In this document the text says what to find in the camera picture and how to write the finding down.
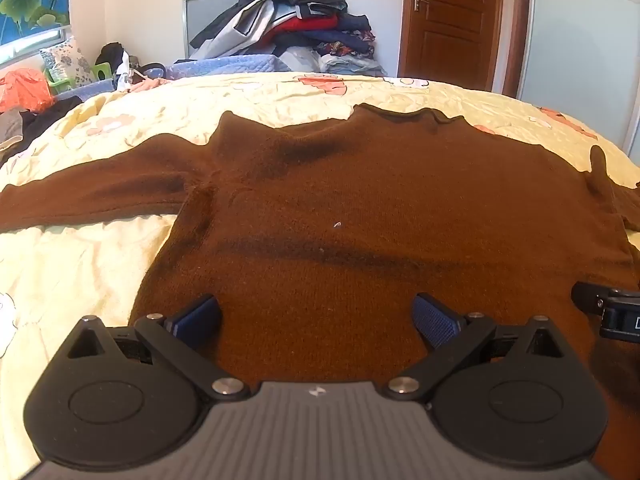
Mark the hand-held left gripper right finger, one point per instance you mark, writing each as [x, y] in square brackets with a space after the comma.
[436, 321]

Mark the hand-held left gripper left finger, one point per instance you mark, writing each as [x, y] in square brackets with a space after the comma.
[197, 320]

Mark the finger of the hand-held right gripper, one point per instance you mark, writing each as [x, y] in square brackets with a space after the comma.
[589, 299]

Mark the brown knit sweater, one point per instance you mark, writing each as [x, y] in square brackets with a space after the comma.
[350, 200]

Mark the pile of assorted clothes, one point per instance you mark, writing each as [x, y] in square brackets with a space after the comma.
[295, 15]

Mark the yellow printed bed quilt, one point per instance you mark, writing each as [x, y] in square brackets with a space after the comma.
[75, 270]

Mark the white crumpled cloth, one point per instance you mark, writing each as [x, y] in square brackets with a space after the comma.
[131, 77]

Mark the blue quilted blanket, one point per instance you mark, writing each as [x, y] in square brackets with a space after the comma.
[220, 65]

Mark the white flower-print wardrobe door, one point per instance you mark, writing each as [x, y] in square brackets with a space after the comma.
[580, 35]

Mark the green plastic stool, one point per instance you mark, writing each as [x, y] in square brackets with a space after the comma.
[102, 71]

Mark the black garment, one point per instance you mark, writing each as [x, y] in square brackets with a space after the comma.
[112, 57]

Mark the orange cloth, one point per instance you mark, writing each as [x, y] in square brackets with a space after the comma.
[25, 90]

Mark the floral pillow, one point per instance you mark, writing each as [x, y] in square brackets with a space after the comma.
[65, 62]

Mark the brown wooden door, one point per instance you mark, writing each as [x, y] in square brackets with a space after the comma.
[450, 20]

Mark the grey framed panel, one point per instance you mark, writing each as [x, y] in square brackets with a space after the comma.
[210, 15]

